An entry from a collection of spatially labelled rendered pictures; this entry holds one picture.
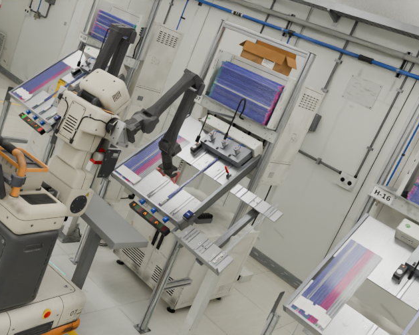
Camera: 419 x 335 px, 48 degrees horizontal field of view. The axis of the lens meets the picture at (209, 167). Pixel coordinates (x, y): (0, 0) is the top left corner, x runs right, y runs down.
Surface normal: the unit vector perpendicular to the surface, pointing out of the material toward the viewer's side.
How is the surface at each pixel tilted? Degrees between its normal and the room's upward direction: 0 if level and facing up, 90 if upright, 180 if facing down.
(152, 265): 90
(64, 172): 82
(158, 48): 90
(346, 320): 44
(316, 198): 90
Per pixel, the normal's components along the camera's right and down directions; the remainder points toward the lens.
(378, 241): -0.15, -0.68
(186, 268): -0.61, -0.06
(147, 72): 0.70, 0.44
